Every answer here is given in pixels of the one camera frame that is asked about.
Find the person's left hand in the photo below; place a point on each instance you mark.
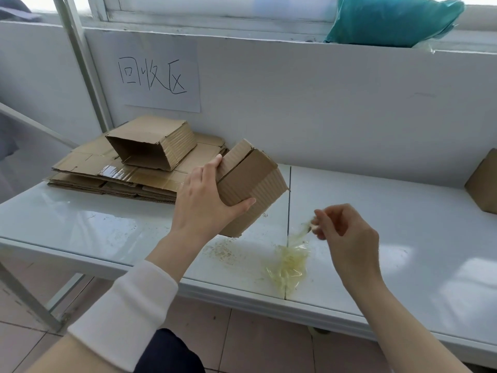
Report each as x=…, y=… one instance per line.
x=198, y=205

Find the person's right hand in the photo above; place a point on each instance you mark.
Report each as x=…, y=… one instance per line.
x=357, y=248

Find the clear tape strip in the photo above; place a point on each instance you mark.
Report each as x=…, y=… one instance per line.
x=301, y=233

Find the torn-edge brown cardboard box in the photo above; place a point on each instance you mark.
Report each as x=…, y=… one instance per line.
x=252, y=178

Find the clear tape wad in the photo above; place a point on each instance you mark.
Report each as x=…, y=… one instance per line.
x=289, y=268

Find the large cardboard box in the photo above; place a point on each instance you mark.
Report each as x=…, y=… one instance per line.
x=155, y=130

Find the plain brown cardboard box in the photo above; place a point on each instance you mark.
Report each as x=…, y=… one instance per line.
x=89, y=159

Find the small brown cardboard box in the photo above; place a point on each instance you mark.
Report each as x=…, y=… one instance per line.
x=485, y=182

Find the person's left forearm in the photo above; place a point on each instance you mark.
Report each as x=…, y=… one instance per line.
x=171, y=252

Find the person's right forearm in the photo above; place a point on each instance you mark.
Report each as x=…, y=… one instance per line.
x=404, y=337

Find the person's black trousers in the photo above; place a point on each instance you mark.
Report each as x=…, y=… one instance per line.
x=167, y=353

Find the white handwritten paper sign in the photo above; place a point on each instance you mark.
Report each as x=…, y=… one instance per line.
x=159, y=100

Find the white wrist sleeve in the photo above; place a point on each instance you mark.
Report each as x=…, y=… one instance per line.
x=124, y=314

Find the white metal shelf rack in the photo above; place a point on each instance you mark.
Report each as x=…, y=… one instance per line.
x=79, y=54

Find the grey curtain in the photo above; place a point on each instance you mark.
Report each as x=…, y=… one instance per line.
x=7, y=139

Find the teal plastic bag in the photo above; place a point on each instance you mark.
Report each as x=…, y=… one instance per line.
x=388, y=21

